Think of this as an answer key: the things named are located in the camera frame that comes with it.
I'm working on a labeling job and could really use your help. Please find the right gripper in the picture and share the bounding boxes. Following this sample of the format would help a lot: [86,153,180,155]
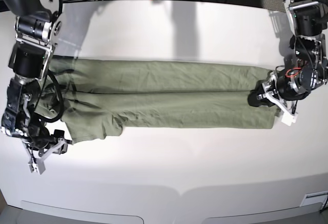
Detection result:
[22,128,68,157]

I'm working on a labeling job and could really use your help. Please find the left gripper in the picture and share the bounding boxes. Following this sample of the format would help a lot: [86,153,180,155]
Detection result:
[248,70,313,107]

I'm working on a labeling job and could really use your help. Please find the green T-shirt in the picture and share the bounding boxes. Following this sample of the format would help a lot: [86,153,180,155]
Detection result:
[49,58,278,143]

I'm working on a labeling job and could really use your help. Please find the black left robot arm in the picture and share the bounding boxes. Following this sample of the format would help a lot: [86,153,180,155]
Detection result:
[248,0,327,107]

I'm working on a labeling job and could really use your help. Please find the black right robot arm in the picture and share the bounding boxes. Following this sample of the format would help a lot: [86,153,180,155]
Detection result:
[1,0,70,158]

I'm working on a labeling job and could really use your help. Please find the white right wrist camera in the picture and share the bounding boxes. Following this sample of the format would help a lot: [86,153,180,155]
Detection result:
[28,158,46,175]

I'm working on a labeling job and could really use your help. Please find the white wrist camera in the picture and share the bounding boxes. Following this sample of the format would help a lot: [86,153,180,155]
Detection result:
[281,112,298,126]
[28,158,46,175]

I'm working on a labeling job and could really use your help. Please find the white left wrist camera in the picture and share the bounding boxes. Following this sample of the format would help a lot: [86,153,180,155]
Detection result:
[281,112,298,126]

